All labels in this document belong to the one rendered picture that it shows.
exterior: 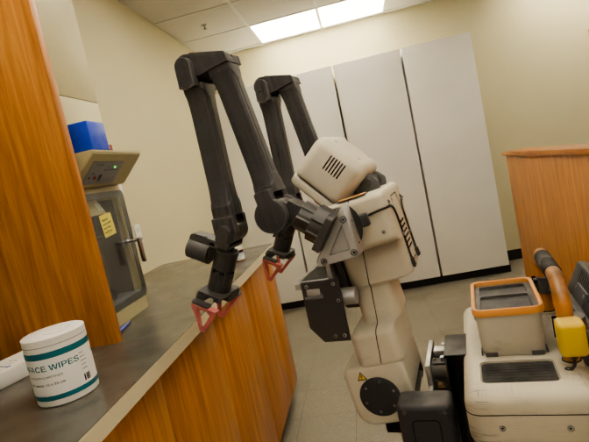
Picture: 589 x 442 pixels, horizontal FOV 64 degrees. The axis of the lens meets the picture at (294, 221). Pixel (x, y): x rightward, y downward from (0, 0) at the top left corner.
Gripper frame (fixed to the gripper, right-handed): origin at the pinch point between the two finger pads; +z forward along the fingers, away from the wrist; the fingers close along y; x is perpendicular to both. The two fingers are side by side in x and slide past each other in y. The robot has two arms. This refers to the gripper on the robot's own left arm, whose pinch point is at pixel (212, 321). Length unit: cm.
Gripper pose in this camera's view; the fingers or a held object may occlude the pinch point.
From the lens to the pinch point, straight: 122.7
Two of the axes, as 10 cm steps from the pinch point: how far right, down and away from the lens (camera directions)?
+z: -2.3, 9.4, 2.5
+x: 9.1, 3.0, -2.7
